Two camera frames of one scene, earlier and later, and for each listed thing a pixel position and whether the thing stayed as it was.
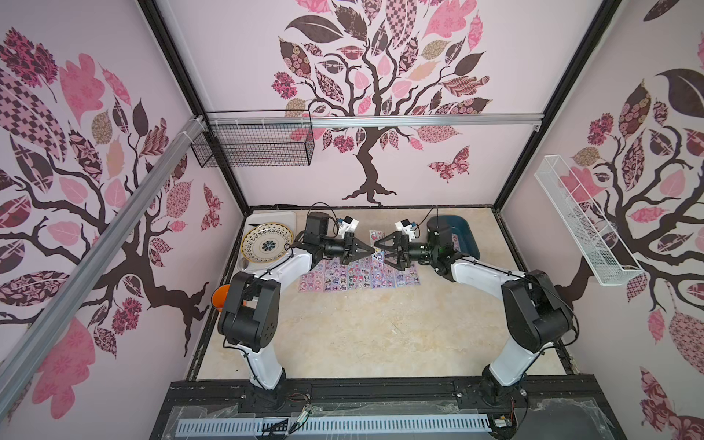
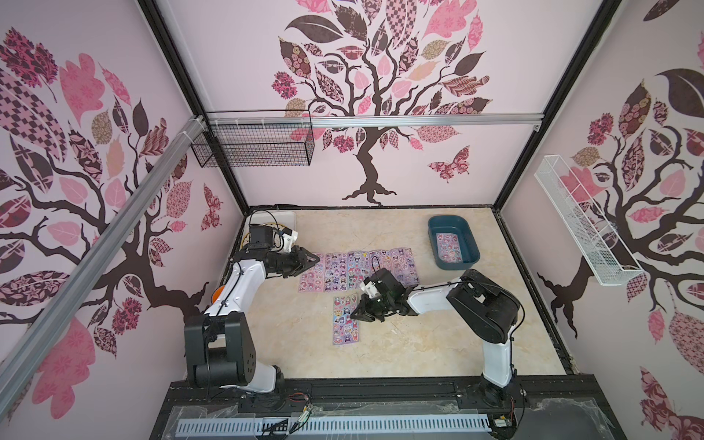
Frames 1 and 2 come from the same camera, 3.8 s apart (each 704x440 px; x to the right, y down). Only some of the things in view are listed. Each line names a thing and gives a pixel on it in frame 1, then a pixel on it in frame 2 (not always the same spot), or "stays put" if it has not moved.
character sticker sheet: (408, 277) stays put
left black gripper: (348, 245) to (297, 266)
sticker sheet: (376, 235) to (345, 329)
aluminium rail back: (376, 121) stays put
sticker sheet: (382, 274) stays put
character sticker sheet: (359, 275) stays put
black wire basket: (254, 138) stays put
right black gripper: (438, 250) to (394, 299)
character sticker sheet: (335, 276) stays put
